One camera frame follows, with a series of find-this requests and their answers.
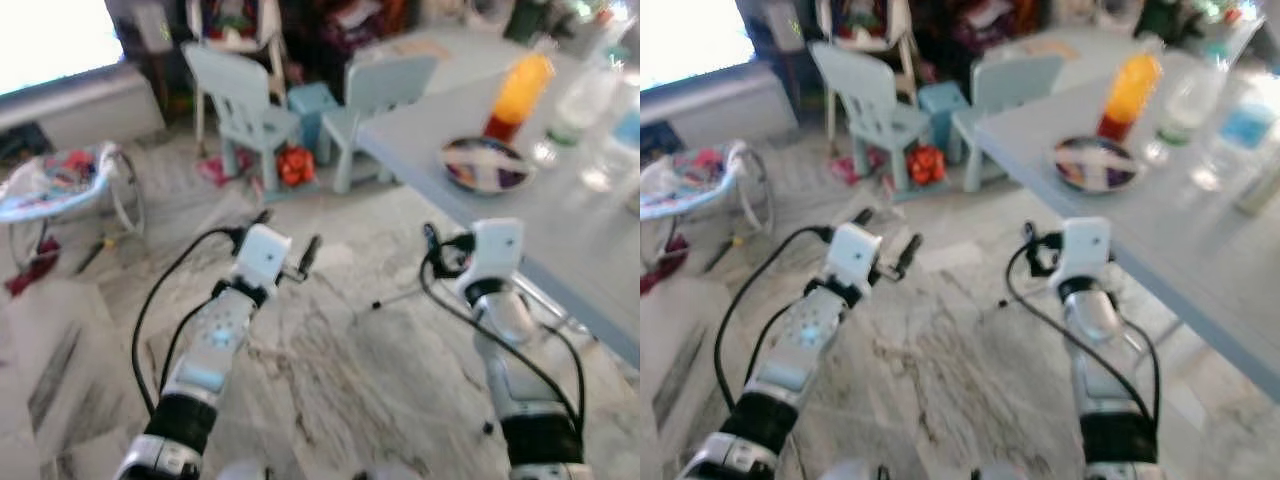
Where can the red cloth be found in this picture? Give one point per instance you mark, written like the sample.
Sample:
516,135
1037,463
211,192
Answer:
660,265
30,275

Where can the blue label water bottle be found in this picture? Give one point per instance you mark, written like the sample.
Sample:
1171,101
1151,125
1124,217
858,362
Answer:
1245,130
622,140

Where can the grey robot leg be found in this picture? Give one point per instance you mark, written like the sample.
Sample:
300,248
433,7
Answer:
242,472
1000,474
850,470
385,474

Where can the cream bottle with white cap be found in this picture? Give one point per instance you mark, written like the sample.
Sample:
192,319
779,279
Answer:
1262,190

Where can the white high chair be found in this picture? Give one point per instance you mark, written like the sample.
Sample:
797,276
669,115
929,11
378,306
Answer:
235,35
865,30

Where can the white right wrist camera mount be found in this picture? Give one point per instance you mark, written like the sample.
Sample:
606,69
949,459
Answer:
1085,248
497,250

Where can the taped round metal plate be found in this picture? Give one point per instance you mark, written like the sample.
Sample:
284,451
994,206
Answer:
1096,165
488,165

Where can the large light blue plastic table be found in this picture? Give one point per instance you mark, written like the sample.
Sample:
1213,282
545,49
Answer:
560,230
1190,230

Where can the dark tool with yellow band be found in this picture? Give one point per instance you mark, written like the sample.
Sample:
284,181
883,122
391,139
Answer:
722,254
93,256

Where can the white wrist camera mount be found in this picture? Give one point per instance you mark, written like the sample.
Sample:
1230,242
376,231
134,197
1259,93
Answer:
497,250
852,255
262,255
1085,248

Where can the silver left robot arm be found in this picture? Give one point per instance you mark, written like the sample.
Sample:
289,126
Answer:
205,345
800,340

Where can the clear bottle with green label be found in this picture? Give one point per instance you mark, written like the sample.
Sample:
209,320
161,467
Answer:
1185,110
578,110

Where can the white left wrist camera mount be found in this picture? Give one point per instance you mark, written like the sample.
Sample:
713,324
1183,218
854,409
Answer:
262,255
852,255

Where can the small light kid table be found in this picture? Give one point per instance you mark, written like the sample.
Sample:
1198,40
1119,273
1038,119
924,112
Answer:
1080,50
455,55

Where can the red toy ball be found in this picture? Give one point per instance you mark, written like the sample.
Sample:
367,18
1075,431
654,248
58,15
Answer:
926,165
296,166

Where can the grey robot right leg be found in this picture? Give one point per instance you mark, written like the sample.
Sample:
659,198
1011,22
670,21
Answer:
1000,474
385,474

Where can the blue plastic stool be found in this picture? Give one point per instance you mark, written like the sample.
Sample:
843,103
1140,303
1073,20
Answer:
942,105
312,105

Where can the orange and red drink bottle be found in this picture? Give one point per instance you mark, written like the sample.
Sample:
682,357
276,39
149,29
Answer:
1130,95
520,95

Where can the grey robot left leg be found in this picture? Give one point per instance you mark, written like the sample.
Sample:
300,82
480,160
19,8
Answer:
242,472
850,470

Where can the colourful baby bouncer seat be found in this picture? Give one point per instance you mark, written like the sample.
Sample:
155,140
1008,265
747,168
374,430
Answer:
690,180
60,185

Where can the light blue plastic kid chair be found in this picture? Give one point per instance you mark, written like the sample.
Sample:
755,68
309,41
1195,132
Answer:
1010,90
240,110
868,110
385,90

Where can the bright window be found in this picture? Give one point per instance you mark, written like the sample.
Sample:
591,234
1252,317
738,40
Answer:
55,40
690,35

